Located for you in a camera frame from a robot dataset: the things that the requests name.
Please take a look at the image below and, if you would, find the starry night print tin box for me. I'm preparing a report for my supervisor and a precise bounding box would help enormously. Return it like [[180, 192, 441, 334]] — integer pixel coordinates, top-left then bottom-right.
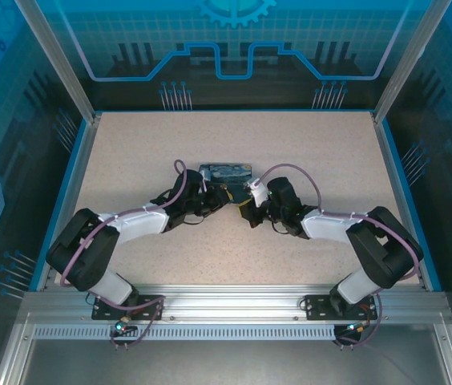
[[197, 161, 256, 202]]

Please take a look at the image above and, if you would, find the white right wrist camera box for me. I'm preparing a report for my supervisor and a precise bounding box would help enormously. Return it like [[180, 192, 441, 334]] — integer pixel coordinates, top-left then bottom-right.
[[245, 179, 269, 209]]

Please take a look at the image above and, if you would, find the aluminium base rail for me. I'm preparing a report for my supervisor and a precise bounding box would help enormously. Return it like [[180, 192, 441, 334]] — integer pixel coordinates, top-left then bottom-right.
[[21, 283, 451, 324]]

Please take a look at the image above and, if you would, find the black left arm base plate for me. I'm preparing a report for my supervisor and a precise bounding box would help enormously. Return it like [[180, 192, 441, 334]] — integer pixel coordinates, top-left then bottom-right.
[[91, 294, 167, 322]]

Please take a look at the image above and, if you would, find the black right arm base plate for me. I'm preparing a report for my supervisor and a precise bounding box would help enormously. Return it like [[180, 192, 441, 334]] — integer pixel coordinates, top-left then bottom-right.
[[304, 294, 384, 322]]

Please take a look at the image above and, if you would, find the slotted white cable duct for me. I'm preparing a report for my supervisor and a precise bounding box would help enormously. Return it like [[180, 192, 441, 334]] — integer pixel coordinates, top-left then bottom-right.
[[32, 325, 337, 342]]

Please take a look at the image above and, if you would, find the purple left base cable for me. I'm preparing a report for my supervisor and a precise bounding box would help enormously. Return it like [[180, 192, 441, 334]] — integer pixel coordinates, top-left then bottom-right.
[[109, 296, 167, 351]]

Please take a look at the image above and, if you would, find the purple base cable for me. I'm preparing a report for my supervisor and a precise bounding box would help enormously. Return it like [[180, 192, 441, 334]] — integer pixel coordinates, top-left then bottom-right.
[[109, 296, 167, 351], [332, 294, 384, 348]]

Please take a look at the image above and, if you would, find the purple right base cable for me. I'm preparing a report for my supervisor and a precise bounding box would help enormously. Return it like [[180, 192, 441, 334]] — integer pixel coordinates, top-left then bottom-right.
[[332, 294, 384, 348]]

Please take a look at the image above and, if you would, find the aluminium frame post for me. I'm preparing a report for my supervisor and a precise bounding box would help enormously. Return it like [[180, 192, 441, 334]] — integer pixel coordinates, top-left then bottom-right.
[[371, 0, 440, 124], [13, 0, 103, 124]]

